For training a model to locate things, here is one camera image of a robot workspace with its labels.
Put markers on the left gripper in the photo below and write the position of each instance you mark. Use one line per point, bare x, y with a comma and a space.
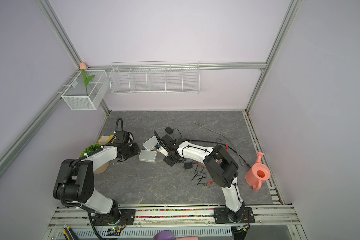
136, 150

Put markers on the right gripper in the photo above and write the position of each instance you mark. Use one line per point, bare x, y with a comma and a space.
170, 162

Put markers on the black power adapter with cable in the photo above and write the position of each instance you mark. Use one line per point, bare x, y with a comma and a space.
200, 173

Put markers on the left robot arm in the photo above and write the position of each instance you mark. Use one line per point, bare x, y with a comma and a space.
75, 184

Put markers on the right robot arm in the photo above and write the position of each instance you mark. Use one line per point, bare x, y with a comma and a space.
221, 167

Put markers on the yellow work glove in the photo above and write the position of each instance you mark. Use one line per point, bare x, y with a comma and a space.
103, 140

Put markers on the potted green plant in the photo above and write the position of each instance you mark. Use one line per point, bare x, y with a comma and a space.
91, 149

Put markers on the white mesh corner basket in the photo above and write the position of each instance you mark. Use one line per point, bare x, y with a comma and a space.
75, 94

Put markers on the purple object at bottom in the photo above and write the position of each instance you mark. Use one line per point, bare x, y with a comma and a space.
164, 235

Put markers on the pink watering can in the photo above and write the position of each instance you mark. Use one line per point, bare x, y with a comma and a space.
258, 173

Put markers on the artificial pink tulip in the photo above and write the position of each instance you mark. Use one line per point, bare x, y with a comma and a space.
87, 79

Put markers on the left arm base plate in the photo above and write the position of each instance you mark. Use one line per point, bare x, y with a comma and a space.
123, 217

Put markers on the white wire wall basket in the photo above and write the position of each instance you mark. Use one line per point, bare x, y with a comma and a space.
155, 78

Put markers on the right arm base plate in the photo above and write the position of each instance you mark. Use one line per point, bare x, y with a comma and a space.
225, 216

